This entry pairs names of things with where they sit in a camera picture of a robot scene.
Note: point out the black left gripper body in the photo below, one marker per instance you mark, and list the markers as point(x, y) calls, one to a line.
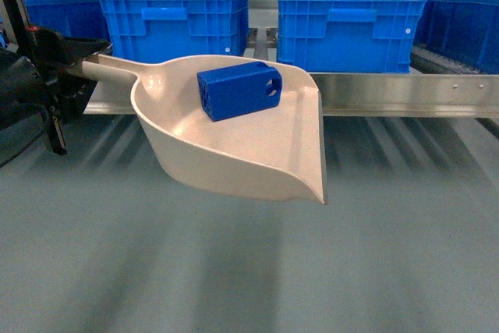
point(31, 86)

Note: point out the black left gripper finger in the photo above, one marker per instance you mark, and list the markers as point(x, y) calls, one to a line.
point(67, 51)

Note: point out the blue 3D-printed part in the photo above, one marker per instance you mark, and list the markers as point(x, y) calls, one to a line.
point(239, 90)

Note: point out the beige plastic dustpan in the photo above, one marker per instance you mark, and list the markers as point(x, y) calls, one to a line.
point(275, 154)

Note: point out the steel shelf rack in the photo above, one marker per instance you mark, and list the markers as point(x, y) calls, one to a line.
point(436, 87)

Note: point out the blue crate far left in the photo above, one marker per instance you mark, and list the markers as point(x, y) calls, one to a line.
point(72, 18)

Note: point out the blue crate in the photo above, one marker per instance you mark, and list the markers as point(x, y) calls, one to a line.
point(348, 36)
point(462, 30)
point(72, 18)
point(153, 31)

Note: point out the blue crate centre left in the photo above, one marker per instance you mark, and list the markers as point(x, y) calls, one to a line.
point(153, 31)

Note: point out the blue crate centre right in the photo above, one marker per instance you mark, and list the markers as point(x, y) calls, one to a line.
point(348, 36)

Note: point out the blue crate far right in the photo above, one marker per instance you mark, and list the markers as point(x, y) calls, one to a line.
point(462, 30)

